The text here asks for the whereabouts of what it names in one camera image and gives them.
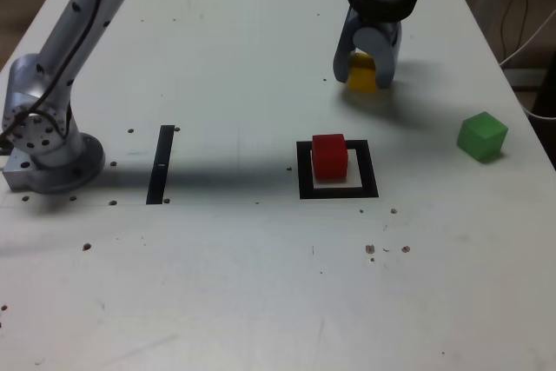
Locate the black tape square outline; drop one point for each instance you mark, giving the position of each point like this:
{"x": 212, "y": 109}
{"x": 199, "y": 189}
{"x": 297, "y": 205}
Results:
{"x": 304, "y": 180}

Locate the green cube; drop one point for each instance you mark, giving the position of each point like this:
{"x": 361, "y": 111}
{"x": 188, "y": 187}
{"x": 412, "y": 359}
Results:
{"x": 478, "y": 138}

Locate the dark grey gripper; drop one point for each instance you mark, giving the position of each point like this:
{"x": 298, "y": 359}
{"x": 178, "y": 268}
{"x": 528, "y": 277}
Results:
{"x": 386, "y": 25}

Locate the red cube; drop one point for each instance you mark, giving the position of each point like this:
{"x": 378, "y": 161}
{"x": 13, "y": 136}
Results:
{"x": 330, "y": 162}

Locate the yellow cube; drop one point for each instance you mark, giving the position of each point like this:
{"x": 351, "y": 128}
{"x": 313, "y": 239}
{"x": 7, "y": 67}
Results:
{"x": 360, "y": 80}

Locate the black tape strip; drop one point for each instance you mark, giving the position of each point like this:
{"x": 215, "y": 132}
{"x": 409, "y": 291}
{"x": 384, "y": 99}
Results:
{"x": 158, "y": 149}

